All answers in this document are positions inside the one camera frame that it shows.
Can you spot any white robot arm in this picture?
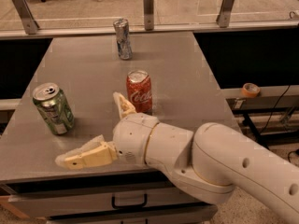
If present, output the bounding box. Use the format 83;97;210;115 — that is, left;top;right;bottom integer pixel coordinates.
55;92;299;224

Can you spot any black metal stand leg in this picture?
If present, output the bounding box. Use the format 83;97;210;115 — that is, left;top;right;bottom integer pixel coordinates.
242;113;268;149

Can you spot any silver blue Red Bull can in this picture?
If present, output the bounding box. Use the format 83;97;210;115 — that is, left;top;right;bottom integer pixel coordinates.
113;18;133;60

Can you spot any green soda can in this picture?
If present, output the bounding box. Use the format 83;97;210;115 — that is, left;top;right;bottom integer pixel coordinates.
33;83;75;135

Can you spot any red Coca-Cola can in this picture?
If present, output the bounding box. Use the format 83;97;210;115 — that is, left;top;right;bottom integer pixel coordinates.
126;70;152;113

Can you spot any middle metal railing bracket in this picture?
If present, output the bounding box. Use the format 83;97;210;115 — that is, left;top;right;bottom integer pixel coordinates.
143;0;154;31

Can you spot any upper grey drawer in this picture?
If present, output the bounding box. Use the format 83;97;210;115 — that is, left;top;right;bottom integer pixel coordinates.
8;181;196;217

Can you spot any lower grey drawer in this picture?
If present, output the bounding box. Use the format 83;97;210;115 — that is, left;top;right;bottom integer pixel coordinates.
47;203;218;224

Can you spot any orange tape roll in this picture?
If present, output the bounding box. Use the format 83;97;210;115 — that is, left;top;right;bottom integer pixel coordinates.
242;83;261;98

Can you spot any black upper drawer handle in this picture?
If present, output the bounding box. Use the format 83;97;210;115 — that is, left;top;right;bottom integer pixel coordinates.
111;194;148;210

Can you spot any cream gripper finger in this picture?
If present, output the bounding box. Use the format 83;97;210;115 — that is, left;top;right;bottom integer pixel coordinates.
113;92;136;119
55;135;118;170

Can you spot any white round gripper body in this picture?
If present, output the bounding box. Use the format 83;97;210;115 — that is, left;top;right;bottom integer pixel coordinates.
113;113;159;165

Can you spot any left metal railing bracket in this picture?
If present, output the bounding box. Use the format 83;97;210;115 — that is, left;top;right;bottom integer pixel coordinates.
11;0;39;35

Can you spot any grey drawer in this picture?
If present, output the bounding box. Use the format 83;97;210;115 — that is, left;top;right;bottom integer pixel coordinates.
8;181;196;217
47;203;218;224

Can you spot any metal railing bracket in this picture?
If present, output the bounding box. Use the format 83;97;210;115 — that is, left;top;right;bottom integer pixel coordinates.
11;0;39;35
143;0;154;31
216;0;235;28

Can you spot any black floor cable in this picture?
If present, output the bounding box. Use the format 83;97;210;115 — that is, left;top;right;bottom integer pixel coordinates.
258;84;299;163

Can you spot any right metal railing bracket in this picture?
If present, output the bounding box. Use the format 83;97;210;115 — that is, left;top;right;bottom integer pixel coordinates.
216;0;235;28

